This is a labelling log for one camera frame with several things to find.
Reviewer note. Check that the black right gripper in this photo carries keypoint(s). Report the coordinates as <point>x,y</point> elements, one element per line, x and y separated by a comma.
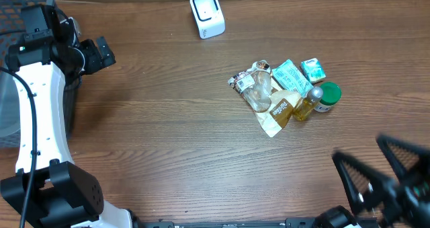
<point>400,195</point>

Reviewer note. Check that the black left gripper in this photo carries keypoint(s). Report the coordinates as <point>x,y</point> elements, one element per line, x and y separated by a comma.
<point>99,54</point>

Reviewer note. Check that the green lid white jar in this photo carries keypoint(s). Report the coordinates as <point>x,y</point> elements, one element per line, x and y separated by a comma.
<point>331,95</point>

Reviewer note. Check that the clear bottle with silver cap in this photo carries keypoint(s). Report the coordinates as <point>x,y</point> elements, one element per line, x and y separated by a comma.
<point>308,103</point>

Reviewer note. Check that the brown white wrapper packet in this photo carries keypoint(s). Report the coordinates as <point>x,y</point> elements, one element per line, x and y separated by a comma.
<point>243,80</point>

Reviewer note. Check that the small green tissue packet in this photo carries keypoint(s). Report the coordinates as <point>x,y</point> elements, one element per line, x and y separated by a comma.
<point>312,70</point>

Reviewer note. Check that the brown Pantree pouch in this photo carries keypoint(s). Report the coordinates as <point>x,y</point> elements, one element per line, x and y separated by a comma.
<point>273,107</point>

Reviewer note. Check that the light green snack packet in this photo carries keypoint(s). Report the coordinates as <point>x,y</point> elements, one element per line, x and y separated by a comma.
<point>289,77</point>

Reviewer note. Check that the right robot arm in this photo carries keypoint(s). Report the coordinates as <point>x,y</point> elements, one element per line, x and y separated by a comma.
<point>341,217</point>

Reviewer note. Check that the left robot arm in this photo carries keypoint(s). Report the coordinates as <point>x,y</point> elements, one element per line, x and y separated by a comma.
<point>48,189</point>

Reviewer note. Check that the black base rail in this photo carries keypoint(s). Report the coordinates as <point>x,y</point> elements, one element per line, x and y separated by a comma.
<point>288,223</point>

